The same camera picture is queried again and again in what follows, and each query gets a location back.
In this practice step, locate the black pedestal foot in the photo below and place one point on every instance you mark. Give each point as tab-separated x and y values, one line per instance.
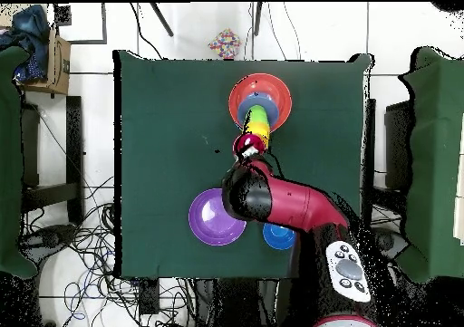
50	236
393	242

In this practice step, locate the black rectangular frame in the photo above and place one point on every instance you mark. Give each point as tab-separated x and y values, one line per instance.
104	22

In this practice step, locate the green plastic cup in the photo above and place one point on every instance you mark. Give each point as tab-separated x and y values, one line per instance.
258	114

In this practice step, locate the yellow plastic cup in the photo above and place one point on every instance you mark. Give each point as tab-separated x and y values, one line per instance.
264	138

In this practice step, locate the orange plastic cup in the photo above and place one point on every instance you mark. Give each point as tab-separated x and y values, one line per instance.
259	127

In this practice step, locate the blue cloth bundle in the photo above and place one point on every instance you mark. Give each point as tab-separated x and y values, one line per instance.
30	26

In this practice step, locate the purple plastic bowl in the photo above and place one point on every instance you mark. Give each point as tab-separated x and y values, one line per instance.
208	222

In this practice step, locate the small light blue bowl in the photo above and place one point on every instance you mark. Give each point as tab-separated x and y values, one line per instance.
268	104

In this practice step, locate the black tripod leg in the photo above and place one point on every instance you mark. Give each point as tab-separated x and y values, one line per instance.
257	19
161	19

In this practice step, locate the dark green tablecloth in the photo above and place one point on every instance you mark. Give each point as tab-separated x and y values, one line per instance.
163	124

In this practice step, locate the small dark blue bowl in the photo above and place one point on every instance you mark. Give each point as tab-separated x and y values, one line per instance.
277	238

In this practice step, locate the black stool frame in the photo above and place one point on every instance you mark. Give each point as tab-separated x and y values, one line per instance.
397	142
74	182

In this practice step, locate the green cloth covered table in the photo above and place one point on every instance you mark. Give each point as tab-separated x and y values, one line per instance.
11	160
435	160

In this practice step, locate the wide orange-red bowl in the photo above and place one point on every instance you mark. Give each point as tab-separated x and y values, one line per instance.
253	84

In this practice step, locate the pink plastic cup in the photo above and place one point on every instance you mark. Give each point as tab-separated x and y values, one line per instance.
241	144

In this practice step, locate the cardboard box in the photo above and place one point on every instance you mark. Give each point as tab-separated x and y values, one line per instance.
58	69

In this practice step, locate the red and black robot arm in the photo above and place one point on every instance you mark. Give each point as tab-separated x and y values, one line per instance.
297	203

